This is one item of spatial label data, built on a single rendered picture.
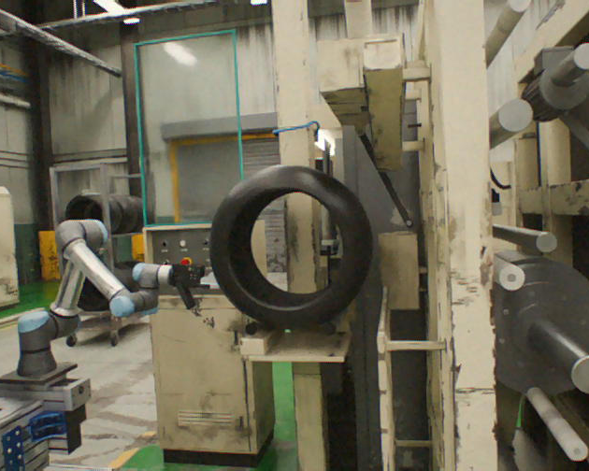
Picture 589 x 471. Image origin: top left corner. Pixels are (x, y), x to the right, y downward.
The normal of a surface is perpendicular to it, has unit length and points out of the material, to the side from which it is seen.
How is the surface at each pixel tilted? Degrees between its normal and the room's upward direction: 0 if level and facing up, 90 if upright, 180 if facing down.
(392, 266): 90
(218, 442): 90
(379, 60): 72
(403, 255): 90
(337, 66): 90
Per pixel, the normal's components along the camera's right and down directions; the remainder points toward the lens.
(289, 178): -0.18, -0.12
